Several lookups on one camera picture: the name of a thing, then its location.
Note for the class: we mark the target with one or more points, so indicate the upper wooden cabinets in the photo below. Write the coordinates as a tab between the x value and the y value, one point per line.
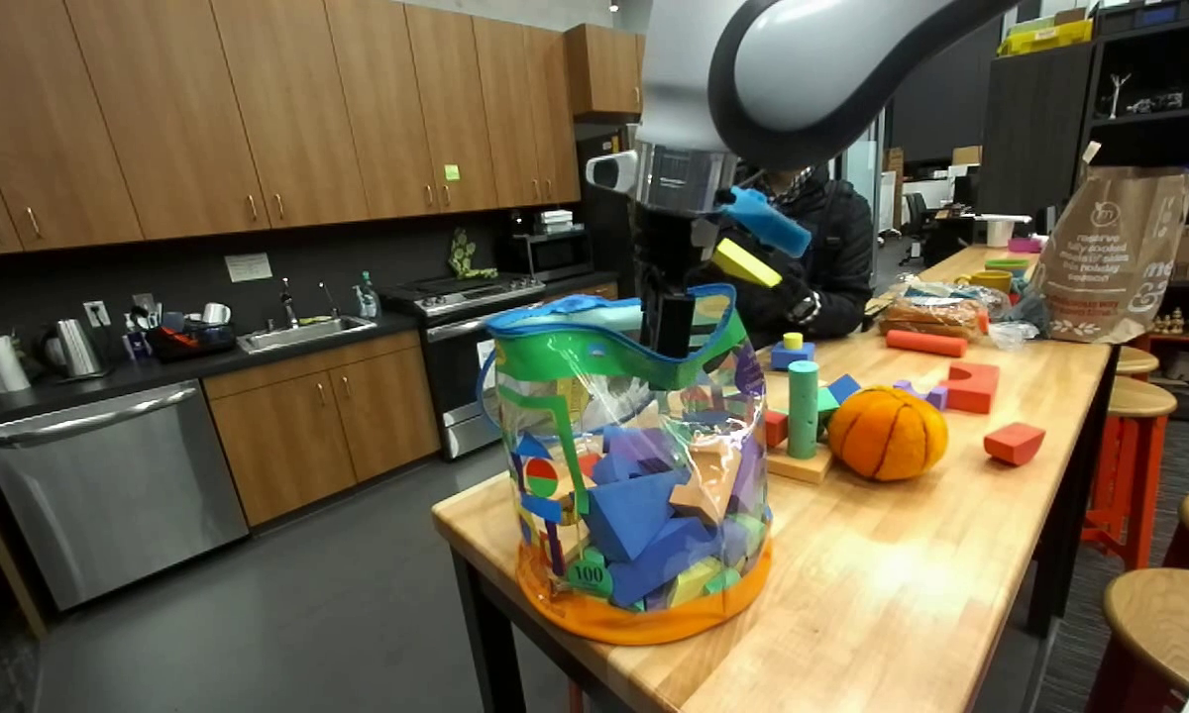
145	122

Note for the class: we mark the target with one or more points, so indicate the person in black jacket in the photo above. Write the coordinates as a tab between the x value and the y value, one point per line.
824	296

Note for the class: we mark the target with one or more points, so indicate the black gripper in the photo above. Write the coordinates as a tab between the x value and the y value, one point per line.
668	259

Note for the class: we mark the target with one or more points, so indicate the wooden stool red legs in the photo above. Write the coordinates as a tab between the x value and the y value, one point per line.
1132	470

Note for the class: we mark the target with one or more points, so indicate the stainless steel dishwasher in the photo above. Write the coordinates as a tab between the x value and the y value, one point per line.
117	489

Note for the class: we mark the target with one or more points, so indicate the red foam brick pair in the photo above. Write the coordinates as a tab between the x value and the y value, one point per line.
974	387

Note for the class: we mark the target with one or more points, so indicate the orange plush ball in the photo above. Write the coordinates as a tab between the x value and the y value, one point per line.
890	432

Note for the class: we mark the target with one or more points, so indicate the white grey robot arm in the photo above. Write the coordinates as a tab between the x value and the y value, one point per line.
756	81

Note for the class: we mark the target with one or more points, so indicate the packaged bread bag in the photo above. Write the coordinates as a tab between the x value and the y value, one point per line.
945	312

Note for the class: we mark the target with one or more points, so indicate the lower wooden cabinet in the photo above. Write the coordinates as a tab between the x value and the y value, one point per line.
302	428

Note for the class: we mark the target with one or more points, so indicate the stainless steel oven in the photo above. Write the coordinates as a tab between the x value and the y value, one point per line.
453	332

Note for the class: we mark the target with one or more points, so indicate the white paper towel roll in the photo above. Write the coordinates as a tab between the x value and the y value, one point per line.
13	375

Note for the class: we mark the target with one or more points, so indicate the wooden base plate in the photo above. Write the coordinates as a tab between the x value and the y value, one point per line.
803	470

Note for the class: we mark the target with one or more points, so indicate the clear plastic toy bag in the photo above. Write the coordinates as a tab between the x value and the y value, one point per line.
640	477

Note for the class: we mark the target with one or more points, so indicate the kitchen sink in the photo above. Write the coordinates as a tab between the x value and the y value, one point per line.
302	336

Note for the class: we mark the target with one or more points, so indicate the long red foam block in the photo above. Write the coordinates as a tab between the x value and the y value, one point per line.
925	344

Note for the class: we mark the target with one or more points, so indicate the brown paper bag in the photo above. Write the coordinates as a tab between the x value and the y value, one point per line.
1112	259

